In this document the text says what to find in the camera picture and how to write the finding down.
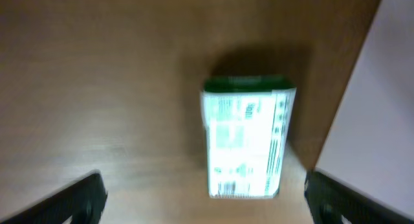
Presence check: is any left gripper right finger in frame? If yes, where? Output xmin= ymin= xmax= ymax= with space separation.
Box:
xmin=304 ymin=171 xmax=413 ymax=224

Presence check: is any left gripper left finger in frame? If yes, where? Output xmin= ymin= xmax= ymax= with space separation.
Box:
xmin=1 ymin=172 xmax=107 ymax=224

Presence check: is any green white small box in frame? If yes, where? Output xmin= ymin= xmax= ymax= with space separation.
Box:
xmin=201 ymin=75 xmax=296 ymax=199

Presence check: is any white open cardboard box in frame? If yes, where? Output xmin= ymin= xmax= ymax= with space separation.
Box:
xmin=316 ymin=0 xmax=413 ymax=218

